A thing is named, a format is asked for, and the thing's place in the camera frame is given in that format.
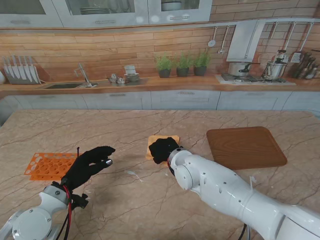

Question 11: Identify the brown wooden tray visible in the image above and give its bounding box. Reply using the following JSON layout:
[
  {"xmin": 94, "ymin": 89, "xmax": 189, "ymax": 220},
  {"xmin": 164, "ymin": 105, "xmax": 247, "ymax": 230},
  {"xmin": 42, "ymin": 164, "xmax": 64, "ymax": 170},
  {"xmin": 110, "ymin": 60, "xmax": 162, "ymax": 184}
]
[{"xmin": 206, "ymin": 126, "xmax": 288, "ymax": 172}]

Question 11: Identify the red black right arm cable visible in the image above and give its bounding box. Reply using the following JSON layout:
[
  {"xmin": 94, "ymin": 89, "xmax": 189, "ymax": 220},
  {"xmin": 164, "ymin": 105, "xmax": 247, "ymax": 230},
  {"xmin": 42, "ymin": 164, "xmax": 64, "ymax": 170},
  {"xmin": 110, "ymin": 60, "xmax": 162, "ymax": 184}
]
[{"xmin": 166, "ymin": 157, "xmax": 253, "ymax": 240}]

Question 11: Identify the orange cloth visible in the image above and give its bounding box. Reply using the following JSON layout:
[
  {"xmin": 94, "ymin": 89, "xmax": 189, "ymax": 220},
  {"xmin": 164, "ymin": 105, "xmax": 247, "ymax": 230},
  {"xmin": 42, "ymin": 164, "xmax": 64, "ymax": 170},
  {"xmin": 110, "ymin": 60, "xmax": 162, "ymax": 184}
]
[{"xmin": 145, "ymin": 134, "xmax": 181, "ymax": 161}]

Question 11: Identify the red black arm cable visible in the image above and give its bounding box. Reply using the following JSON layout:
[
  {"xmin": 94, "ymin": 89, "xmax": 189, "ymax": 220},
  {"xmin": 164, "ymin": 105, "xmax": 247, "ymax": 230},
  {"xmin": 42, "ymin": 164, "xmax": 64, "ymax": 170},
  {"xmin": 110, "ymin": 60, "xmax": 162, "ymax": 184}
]
[
  {"xmin": 58, "ymin": 184, "xmax": 76, "ymax": 240},
  {"xmin": 166, "ymin": 157, "xmax": 253, "ymax": 240}
]

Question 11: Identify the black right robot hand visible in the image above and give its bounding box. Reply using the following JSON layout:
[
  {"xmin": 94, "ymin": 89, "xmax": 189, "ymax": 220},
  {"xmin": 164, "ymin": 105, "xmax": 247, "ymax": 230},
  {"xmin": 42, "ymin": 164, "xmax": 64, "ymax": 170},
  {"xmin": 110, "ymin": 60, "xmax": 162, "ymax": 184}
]
[{"xmin": 148, "ymin": 136, "xmax": 181, "ymax": 165}]

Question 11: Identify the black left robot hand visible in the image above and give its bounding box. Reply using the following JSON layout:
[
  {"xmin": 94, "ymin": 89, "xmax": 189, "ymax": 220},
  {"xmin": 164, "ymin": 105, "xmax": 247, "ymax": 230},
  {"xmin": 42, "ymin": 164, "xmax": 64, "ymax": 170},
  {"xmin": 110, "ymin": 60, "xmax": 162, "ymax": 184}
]
[{"xmin": 61, "ymin": 146, "xmax": 116, "ymax": 192}]

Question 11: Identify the printed kitchen backdrop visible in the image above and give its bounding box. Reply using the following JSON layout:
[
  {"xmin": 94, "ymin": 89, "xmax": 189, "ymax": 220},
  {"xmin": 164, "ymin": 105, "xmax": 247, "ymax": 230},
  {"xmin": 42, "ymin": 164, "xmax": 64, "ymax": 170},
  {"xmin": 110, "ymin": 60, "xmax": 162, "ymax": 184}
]
[{"xmin": 0, "ymin": 0, "xmax": 320, "ymax": 112}]

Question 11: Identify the orange test tube rack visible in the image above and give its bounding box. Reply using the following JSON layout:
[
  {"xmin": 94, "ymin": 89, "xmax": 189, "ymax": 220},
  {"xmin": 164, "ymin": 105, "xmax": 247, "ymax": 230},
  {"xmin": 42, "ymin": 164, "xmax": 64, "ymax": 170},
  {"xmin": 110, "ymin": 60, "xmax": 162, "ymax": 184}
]
[{"xmin": 23, "ymin": 152, "xmax": 81, "ymax": 181}]

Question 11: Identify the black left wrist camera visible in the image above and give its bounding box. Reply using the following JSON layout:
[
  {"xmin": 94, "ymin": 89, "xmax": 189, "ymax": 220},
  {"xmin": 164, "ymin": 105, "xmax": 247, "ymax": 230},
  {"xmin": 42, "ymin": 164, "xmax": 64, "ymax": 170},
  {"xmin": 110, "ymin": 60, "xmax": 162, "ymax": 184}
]
[{"xmin": 72, "ymin": 192, "xmax": 89, "ymax": 210}]

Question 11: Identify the red black left arm cable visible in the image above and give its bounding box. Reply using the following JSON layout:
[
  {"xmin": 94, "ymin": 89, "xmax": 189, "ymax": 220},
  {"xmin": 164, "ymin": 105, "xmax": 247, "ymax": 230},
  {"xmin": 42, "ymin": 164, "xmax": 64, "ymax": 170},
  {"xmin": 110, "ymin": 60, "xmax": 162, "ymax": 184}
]
[{"xmin": 58, "ymin": 184, "xmax": 76, "ymax": 240}]

